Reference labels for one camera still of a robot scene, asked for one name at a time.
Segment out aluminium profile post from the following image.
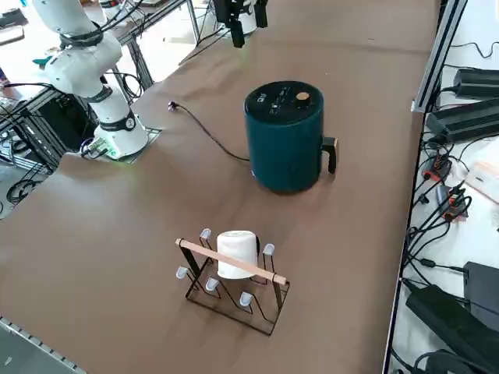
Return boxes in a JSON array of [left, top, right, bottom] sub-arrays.
[[411, 0, 469, 115]]

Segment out black fryer power cable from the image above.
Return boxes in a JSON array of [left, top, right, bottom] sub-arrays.
[[167, 100, 253, 161]]

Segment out short black power adapter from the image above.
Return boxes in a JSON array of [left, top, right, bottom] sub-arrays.
[[454, 68, 499, 99]]

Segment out black flat box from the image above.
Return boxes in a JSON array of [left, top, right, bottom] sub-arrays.
[[463, 261, 499, 324]]

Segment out orange black cable connector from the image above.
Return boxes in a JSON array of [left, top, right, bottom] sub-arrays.
[[445, 189, 472, 222], [423, 154, 454, 182]]

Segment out green air fryer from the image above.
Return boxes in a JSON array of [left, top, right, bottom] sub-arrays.
[[244, 80, 339, 195]]

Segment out aluminium frame rack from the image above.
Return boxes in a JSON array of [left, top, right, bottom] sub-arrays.
[[0, 83, 101, 175]]

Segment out long ribbed power adapter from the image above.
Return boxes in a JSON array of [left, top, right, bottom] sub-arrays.
[[426, 97, 499, 144]]

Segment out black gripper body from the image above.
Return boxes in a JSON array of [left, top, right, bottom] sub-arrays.
[[213, 0, 241, 24]]

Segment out black wire cup rack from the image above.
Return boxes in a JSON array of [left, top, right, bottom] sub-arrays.
[[174, 228, 292, 337]]

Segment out large black power adapter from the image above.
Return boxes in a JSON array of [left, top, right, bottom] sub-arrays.
[[405, 284, 499, 374]]

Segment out white cup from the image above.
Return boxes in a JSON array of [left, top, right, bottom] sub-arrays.
[[216, 230, 260, 281]]

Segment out aluminium frame struts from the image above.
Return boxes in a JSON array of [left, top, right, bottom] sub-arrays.
[[115, 0, 203, 93]]

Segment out white flat box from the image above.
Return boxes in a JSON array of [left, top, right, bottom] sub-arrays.
[[465, 158, 499, 204]]

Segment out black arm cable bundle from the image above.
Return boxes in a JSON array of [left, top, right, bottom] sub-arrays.
[[58, 0, 188, 48]]

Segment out black control box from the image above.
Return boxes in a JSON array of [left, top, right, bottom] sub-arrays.
[[38, 95, 98, 153]]

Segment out grey adapter plug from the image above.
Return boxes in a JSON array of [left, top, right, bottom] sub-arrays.
[[434, 184, 450, 210]]

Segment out grey aluminium rail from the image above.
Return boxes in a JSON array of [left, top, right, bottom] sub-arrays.
[[0, 315, 85, 374]]

